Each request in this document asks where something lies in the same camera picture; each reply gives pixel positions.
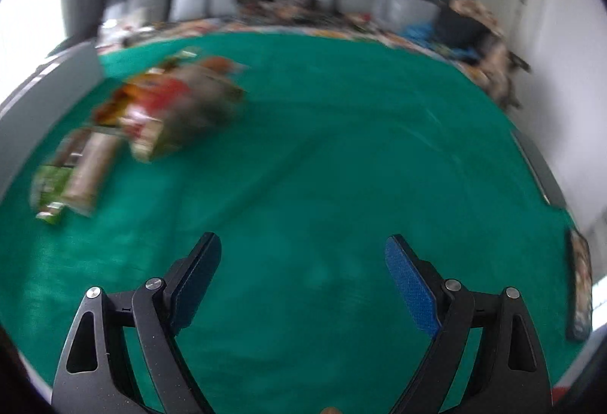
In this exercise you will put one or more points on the red and orange snack packet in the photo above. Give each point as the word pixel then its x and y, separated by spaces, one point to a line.
pixel 142 103

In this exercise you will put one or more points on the long brown snack packet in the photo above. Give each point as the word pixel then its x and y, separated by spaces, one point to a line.
pixel 90 170

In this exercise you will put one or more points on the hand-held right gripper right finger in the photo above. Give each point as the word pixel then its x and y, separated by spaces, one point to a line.
pixel 410 286

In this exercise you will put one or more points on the white plastic bag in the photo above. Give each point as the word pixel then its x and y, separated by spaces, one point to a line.
pixel 403 6

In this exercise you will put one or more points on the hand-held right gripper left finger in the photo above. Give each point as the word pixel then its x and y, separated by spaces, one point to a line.
pixel 197 274

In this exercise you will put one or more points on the green snack packet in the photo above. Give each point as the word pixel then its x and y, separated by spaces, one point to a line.
pixel 50 191

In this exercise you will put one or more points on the beige patterned blanket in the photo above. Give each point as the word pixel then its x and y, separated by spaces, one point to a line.
pixel 493 58

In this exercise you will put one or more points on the green blanket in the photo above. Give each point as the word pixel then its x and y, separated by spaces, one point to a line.
pixel 322 167

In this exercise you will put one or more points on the black bag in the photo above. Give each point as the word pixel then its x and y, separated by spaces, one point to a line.
pixel 460 25

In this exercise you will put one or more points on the patterned bedsheet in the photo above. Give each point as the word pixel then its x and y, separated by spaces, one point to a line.
pixel 199 26

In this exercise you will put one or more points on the grey brown snack packet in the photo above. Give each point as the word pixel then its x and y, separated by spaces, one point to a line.
pixel 204 101

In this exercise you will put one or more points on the blue cloth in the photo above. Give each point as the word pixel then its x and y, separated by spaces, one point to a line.
pixel 419 34

